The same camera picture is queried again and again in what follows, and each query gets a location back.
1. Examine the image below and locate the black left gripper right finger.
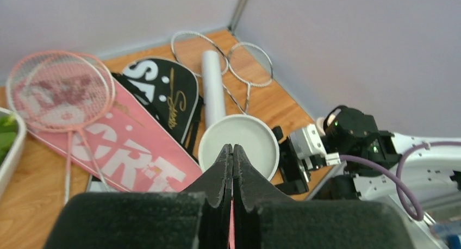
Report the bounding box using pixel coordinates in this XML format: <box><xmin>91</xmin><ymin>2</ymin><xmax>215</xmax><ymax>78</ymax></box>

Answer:
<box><xmin>233</xmin><ymin>145</ymin><xmax>414</xmax><ymax>248</ymax></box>

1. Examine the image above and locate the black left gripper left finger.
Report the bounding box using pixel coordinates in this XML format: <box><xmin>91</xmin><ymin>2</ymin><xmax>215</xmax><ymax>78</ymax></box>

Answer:
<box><xmin>44</xmin><ymin>144</ymin><xmax>232</xmax><ymax>248</ymax></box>

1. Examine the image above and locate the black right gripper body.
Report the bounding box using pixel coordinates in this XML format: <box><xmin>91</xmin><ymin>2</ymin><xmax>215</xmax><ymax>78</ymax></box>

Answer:
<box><xmin>272</xmin><ymin>126</ymin><xmax>310</xmax><ymax>195</ymax></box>

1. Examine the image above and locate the clear round tube lid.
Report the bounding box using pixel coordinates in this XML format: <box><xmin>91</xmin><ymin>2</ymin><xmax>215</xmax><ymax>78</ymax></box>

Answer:
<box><xmin>198</xmin><ymin>114</ymin><xmax>279</xmax><ymax>181</ymax></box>

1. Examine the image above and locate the white shuttlecock tube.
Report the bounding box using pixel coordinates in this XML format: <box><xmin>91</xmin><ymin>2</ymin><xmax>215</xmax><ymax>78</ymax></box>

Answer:
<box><xmin>201</xmin><ymin>50</ymin><xmax>226</xmax><ymax>129</ymax></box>

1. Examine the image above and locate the pink badminton racket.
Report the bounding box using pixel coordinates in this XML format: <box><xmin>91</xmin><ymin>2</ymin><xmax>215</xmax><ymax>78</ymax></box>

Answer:
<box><xmin>5</xmin><ymin>50</ymin><xmax>105</xmax><ymax>202</ymax></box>
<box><xmin>72</xmin><ymin>52</ymin><xmax>118</xmax><ymax>185</ymax></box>

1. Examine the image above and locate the black shuttlecock tube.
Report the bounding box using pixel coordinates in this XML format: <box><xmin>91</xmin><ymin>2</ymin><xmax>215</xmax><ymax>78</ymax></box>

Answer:
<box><xmin>271</xmin><ymin>169</ymin><xmax>299</xmax><ymax>196</ymax></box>

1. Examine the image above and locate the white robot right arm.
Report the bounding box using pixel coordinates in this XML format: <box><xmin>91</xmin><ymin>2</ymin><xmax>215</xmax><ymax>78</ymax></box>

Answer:
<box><xmin>272</xmin><ymin>105</ymin><xmax>460</xmax><ymax>214</ymax></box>

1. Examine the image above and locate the white tube cap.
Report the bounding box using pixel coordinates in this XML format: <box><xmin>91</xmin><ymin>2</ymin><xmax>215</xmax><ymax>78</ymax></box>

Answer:
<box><xmin>315</xmin><ymin>108</ymin><xmax>341</xmax><ymax>135</ymax></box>

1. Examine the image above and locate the white racket right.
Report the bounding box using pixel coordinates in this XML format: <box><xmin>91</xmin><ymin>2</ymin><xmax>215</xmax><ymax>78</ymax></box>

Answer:
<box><xmin>227</xmin><ymin>42</ymin><xmax>273</xmax><ymax>114</ymax></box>

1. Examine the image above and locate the white racket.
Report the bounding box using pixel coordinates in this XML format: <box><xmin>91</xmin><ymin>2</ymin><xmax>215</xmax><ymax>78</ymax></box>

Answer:
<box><xmin>227</xmin><ymin>42</ymin><xmax>273</xmax><ymax>114</ymax></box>
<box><xmin>170</xmin><ymin>30</ymin><xmax>249</xmax><ymax>115</ymax></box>

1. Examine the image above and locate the black racket cover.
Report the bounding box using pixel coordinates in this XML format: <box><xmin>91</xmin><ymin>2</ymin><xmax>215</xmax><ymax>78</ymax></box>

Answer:
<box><xmin>86</xmin><ymin>56</ymin><xmax>205</xmax><ymax>194</ymax></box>

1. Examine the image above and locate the pink racket cover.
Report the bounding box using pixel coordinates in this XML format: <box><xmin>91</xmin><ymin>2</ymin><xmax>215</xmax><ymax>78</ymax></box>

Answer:
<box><xmin>18</xmin><ymin>79</ymin><xmax>201</xmax><ymax>192</ymax></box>

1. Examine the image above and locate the white racket left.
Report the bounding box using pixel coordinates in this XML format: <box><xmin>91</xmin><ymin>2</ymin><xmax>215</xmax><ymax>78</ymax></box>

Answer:
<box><xmin>170</xmin><ymin>30</ymin><xmax>249</xmax><ymax>115</ymax></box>

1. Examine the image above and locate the white rectangular tray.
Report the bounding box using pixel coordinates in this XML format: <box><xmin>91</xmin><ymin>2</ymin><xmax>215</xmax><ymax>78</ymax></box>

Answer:
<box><xmin>1</xmin><ymin>108</ymin><xmax>27</xmax><ymax>197</ymax></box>

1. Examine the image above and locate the green leafy vegetable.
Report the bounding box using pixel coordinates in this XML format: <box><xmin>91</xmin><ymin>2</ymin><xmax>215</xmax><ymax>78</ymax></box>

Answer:
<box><xmin>1</xmin><ymin>113</ymin><xmax>18</xmax><ymax>165</ymax></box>

